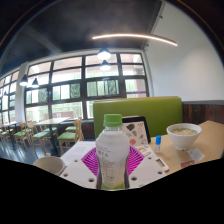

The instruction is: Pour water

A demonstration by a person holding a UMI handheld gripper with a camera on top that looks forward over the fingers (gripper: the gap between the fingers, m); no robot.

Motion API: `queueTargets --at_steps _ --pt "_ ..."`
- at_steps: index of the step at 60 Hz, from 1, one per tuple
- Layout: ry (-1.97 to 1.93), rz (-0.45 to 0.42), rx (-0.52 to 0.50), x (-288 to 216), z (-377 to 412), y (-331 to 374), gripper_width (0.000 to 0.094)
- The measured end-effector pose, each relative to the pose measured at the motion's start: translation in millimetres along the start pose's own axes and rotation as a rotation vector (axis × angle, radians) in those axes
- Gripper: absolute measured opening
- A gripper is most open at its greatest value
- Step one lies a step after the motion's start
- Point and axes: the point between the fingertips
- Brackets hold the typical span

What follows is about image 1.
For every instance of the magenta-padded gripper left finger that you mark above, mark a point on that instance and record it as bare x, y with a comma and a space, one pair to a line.
76, 171

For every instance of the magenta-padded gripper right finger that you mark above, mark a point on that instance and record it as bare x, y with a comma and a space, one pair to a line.
146, 170

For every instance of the clear green-capped drink bottle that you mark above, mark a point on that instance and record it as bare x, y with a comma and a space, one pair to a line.
112, 156

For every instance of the colourful printed leaflet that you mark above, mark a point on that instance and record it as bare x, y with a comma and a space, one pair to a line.
146, 150

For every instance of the white printed paper sheet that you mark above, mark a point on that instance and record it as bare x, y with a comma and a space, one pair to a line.
78, 148

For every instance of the small blue-capped white bottle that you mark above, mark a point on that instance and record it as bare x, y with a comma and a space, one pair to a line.
157, 145

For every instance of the beige paper cup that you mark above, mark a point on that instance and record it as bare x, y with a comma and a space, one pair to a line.
48, 164

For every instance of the group of green-seated wooden chairs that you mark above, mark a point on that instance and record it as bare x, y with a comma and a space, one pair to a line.
66, 136

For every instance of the black-framed standing menu card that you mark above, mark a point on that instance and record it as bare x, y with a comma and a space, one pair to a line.
136, 131

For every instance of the reddish brown paper packet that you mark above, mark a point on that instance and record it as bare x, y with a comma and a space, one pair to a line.
186, 164

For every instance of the white ceramic bowl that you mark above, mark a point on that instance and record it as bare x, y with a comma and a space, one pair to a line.
183, 138

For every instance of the white paper packet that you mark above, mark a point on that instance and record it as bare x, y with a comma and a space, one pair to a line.
196, 155

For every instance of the wooden dining table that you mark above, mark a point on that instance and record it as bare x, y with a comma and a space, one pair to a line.
50, 120
8, 125

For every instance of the green upholstered bench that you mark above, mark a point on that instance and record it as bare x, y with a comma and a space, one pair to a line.
160, 113

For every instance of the group of dark pendant lamps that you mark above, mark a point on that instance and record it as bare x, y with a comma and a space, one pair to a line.
104, 54

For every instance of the long curved linear ceiling light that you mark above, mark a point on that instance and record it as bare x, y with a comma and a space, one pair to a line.
140, 35

